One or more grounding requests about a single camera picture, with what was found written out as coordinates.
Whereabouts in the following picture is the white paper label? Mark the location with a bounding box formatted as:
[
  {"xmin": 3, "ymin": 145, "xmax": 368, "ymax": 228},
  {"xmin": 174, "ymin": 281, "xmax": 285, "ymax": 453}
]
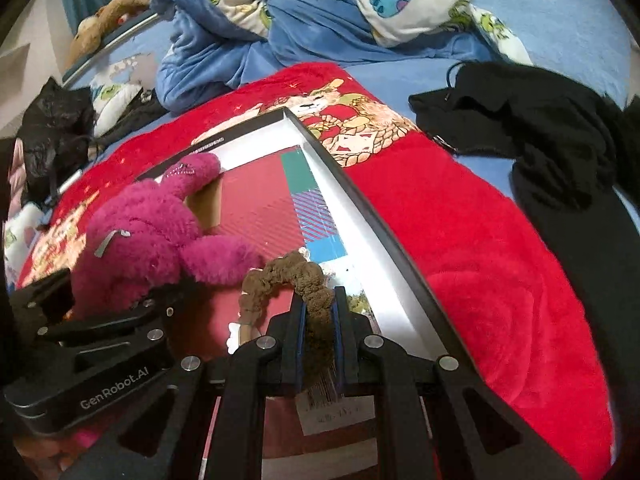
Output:
[{"xmin": 297, "ymin": 390, "xmax": 376, "ymax": 436}]

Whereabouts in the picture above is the black-edged white box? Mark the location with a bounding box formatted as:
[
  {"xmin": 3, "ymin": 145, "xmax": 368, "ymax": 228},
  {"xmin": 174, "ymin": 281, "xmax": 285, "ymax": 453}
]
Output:
[{"xmin": 135, "ymin": 106, "xmax": 476, "ymax": 471}]

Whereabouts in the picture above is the black lace cloth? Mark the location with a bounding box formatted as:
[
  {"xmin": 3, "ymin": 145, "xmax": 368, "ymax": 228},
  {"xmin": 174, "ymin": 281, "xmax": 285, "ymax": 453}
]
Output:
[{"xmin": 95, "ymin": 90, "xmax": 168, "ymax": 137}]

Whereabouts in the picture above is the brown scrunchie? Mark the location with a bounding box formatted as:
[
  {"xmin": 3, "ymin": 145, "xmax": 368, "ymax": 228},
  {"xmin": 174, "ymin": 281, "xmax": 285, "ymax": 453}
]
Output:
[{"xmin": 239, "ymin": 251, "xmax": 337, "ymax": 386}]

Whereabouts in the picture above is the red printed blanket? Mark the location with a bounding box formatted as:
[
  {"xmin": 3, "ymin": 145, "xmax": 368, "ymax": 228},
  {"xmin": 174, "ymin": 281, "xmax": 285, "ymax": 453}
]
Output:
[{"xmin": 15, "ymin": 62, "xmax": 616, "ymax": 476}]

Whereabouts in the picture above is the silver metal tube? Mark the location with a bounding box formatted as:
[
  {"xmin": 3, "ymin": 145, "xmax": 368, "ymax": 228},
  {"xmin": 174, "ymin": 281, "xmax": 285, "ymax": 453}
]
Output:
[{"xmin": 45, "ymin": 169, "xmax": 83, "ymax": 208}]

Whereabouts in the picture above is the magenta fuzzy cloth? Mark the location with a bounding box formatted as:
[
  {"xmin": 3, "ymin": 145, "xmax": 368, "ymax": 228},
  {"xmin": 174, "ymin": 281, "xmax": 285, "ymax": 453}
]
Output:
[{"xmin": 70, "ymin": 152, "xmax": 266, "ymax": 321}]

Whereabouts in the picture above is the brown plush toy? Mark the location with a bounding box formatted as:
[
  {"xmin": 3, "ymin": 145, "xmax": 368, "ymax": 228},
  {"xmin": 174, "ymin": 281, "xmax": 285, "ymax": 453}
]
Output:
[{"xmin": 67, "ymin": 0, "xmax": 153, "ymax": 68}]

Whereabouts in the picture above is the large cartoon pillow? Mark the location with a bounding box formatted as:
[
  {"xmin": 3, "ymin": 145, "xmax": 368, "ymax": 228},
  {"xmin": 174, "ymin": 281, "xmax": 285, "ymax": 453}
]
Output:
[{"xmin": 2, "ymin": 205, "xmax": 48, "ymax": 266}]

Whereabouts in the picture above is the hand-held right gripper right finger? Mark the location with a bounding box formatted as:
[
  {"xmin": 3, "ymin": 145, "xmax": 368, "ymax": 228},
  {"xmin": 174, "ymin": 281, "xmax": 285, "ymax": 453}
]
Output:
[{"xmin": 332, "ymin": 286, "xmax": 583, "ymax": 480}]

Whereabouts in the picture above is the small cartoon pillow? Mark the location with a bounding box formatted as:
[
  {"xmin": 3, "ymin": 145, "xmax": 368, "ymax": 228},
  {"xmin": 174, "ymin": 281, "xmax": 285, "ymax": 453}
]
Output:
[{"xmin": 90, "ymin": 55, "xmax": 151, "ymax": 136}]

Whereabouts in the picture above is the black plastic bag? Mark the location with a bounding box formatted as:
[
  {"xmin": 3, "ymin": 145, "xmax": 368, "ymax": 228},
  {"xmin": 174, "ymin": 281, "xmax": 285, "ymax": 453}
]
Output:
[{"xmin": 17, "ymin": 77, "xmax": 96, "ymax": 206}]

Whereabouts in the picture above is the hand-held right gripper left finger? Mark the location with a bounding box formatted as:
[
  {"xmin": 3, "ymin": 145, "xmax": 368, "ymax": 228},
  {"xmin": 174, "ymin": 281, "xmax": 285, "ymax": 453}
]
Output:
[{"xmin": 65, "ymin": 296, "xmax": 307, "ymax": 480}]

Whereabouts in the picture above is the black garment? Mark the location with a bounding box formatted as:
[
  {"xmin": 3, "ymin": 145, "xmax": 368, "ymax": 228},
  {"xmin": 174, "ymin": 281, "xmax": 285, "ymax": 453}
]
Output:
[{"xmin": 409, "ymin": 61, "xmax": 640, "ymax": 401}]

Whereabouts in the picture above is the pink padded jacket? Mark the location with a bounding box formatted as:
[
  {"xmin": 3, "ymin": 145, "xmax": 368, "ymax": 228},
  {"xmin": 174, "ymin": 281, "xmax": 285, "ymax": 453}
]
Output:
[{"xmin": 7, "ymin": 137, "xmax": 28, "ymax": 211}]

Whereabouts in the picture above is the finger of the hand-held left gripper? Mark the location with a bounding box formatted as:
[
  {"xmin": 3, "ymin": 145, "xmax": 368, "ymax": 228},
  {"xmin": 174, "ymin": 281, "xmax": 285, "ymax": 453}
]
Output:
[
  {"xmin": 10, "ymin": 269, "xmax": 75, "ymax": 333},
  {"xmin": 37, "ymin": 292, "xmax": 188, "ymax": 358}
]

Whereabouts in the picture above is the blue bed sheet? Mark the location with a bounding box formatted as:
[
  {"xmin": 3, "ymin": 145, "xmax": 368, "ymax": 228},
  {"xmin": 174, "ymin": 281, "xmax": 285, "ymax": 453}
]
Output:
[{"xmin": 65, "ymin": 0, "xmax": 631, "ymax": 111}]

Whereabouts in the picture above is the metal bed rail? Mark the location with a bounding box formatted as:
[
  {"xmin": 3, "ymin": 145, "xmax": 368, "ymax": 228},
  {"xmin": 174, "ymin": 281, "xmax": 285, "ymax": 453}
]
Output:
[{"xmin": 62, "ymin": 10, "xmax": 161, "ymax": 88}]

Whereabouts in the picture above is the blue garment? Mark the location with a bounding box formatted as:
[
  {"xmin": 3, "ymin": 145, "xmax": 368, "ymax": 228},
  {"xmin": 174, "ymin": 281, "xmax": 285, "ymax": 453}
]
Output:
[{"xmin": 149, "ymin": 0, "xmax": 533, "ymax": 111}]

